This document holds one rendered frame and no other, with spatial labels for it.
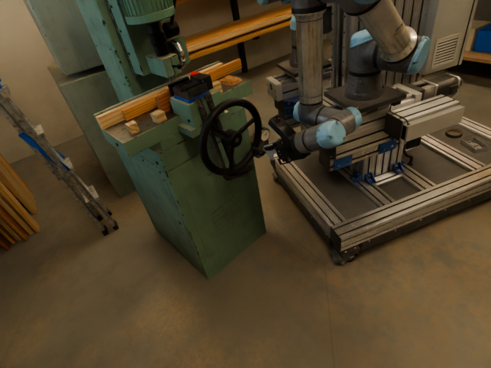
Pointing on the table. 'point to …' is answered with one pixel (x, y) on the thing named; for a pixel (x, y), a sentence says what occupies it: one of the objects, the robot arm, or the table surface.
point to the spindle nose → (158, 39)
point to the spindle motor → (146, 11)
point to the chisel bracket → (163, 64)
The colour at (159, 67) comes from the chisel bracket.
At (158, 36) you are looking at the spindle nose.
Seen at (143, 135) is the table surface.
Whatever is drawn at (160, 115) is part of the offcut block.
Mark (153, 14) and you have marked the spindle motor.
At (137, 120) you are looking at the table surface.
